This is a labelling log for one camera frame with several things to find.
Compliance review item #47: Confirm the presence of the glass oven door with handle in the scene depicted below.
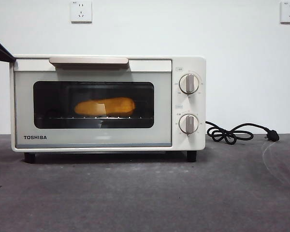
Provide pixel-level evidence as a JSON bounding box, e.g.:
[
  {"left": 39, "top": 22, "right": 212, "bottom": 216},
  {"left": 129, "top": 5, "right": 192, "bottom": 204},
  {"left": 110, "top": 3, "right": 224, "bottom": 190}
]
[{"left": 14, "top": 57, "right": 173, "bottom": 147}]

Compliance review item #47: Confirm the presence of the black power cable with plug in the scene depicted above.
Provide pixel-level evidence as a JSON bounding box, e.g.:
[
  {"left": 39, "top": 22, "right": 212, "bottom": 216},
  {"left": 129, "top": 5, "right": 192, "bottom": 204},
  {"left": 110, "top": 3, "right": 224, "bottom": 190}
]
[{"left": 204, "top": 120, "right": 280, "bottom": 144}]

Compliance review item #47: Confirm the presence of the timer knob cream round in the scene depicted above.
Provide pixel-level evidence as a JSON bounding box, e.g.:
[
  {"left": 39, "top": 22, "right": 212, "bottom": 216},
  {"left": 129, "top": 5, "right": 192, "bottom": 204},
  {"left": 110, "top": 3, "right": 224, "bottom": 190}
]
[{"left": 178, "top": 114, "right": 199, "bottom": 135}]

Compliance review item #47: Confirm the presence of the temperature knob cream round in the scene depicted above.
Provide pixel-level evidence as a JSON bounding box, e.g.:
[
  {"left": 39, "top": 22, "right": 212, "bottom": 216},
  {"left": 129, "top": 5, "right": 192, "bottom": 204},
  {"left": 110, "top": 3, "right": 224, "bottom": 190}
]
[{"left": 178, "top": 74, "right": 200, "bottom": 95}]

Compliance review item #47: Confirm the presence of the yellow corn cob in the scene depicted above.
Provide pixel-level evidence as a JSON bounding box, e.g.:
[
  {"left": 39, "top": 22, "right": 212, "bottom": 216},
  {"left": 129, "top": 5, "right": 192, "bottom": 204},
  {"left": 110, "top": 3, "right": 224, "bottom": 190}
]
[{"left": 74, "top": 97, "right": 136, "bottom": 116}]

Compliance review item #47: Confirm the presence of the metal wire oven rack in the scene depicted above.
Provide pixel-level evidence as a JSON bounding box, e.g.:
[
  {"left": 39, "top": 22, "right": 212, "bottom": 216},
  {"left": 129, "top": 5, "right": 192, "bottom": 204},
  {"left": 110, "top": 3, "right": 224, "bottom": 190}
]
[{"left": 37, "top": 116, "right": 152, "bottom": 120}]

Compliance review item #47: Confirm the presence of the cream toaster oven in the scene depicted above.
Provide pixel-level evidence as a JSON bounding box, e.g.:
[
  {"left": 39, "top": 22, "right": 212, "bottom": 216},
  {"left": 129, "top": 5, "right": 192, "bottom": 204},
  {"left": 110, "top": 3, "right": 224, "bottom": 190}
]
[{"left": 11, "top": 55, "right": 206, "bottom": 153}]

